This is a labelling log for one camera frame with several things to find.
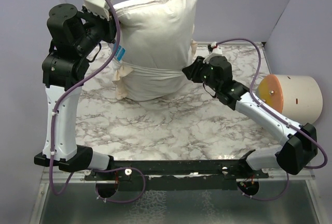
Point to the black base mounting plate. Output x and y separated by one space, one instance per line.
178 175

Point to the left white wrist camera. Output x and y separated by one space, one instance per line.
98 8

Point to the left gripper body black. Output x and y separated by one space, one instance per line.
95 27

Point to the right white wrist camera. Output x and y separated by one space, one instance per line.
214 50

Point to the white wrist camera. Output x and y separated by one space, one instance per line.
98 8
214 50

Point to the white pillow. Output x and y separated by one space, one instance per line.
156 33

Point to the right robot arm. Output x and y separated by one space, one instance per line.
296 142

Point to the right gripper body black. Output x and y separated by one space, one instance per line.
211 83

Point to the white cylindrical bin orange base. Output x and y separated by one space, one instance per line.
296 97

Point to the aluminium rail frame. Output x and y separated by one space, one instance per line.
298 145

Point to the grey pillowcase with cream trim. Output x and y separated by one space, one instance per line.
141 83

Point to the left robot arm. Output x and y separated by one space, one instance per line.
63 80

